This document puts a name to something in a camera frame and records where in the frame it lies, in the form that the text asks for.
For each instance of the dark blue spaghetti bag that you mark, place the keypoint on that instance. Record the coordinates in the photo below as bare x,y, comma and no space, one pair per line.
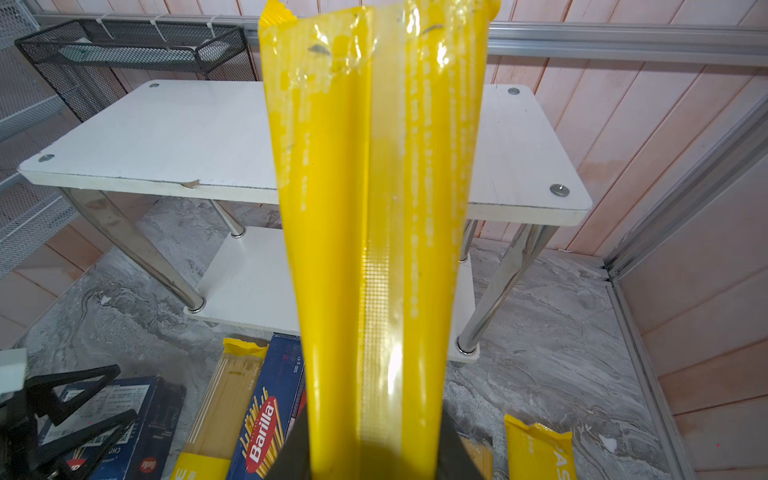
481,455

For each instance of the white wire mesh organizer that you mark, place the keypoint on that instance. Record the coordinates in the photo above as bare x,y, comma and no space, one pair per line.
32,117

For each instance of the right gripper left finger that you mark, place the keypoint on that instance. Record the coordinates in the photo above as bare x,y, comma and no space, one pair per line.
293,461

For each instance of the yellow spaghetti bag far right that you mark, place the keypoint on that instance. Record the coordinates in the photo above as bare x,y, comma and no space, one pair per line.
538,452

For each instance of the yellow clear spaghetti bag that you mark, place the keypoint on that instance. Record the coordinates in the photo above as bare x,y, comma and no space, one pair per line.
375,405

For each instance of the black mesh basket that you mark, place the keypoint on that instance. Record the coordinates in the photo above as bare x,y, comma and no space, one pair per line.
79,59

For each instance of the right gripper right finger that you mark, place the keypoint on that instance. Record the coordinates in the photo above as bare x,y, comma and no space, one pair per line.
453,459

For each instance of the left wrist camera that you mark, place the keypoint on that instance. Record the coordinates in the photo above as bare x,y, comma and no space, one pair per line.
13,368

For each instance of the narrow blue Barilla spaghetti box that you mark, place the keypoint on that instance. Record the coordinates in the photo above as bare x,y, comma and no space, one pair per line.
276,400

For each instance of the yellow Pastatime spaghetti bag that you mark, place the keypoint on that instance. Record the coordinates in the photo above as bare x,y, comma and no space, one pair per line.
210,445

